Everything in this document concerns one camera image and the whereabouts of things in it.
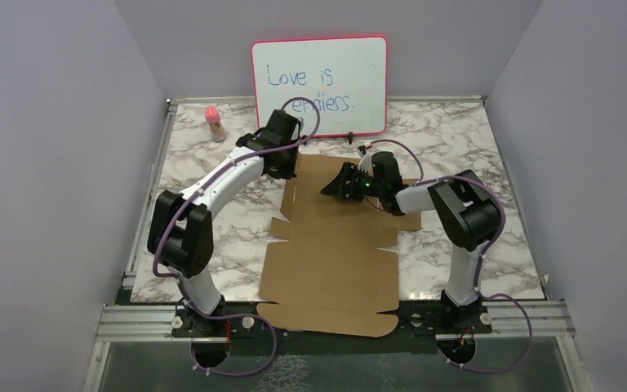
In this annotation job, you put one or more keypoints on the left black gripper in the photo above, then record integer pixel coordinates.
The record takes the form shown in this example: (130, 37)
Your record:
(289, 172)

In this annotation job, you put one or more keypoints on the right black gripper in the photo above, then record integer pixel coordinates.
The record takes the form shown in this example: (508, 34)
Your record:
(349, 172)

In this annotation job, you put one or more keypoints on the brown cardboard box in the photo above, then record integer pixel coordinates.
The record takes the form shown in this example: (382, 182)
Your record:
(331, 268)

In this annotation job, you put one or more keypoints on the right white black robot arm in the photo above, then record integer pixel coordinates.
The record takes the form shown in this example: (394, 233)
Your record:
(472, 217)

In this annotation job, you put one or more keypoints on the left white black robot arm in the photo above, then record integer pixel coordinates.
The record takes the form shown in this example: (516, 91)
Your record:
(181, 231)

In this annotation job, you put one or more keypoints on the small pink capped bottle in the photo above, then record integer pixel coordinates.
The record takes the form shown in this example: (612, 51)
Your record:
(213, 119)

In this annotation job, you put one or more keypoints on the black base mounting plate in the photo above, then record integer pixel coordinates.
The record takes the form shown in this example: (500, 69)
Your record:
(421, 324)

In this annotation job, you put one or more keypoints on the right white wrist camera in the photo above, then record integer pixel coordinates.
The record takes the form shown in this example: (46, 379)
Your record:
(365, 153)

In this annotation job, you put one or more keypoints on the white board with pink frame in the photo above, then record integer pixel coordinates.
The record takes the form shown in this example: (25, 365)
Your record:
(335, 86)

